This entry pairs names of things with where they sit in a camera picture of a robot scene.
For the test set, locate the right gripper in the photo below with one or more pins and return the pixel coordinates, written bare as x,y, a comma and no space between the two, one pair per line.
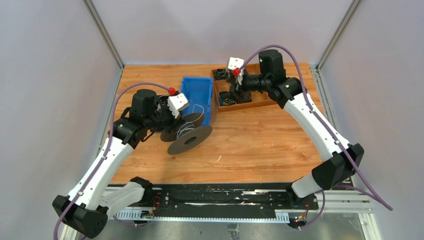
235,94

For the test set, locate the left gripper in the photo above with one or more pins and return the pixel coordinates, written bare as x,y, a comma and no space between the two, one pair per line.
174,122

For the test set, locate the dark grey cable spool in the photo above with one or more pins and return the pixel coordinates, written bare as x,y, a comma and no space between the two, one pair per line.
187,134

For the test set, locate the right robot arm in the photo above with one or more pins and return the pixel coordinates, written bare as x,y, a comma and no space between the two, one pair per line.
339,157

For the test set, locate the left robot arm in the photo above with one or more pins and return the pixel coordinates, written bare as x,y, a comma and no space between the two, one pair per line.
85,208

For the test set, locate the wooden compartment tray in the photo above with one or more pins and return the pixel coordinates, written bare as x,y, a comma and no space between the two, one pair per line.
220,85

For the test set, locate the rolled tie yellow green front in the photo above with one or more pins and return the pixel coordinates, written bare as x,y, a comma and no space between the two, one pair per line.
225,98

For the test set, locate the black plastic bin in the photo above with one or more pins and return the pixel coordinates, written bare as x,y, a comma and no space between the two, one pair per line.
161,102

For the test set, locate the rolled tie green pattern back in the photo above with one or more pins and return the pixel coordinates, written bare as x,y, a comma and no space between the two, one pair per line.
220,74

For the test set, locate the blue plastic bin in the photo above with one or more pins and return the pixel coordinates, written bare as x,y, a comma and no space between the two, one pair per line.
199,93

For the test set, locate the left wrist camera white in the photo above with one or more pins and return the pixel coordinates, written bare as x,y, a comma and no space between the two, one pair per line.
177,103

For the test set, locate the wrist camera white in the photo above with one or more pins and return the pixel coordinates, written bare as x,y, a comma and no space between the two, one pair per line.
177,103
234,68

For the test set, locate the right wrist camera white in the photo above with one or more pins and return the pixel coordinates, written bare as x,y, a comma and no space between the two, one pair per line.
234,68

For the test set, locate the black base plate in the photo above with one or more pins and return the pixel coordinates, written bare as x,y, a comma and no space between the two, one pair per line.
226,200

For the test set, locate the aluminium frame rail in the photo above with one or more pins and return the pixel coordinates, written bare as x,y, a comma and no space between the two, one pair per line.
332,201

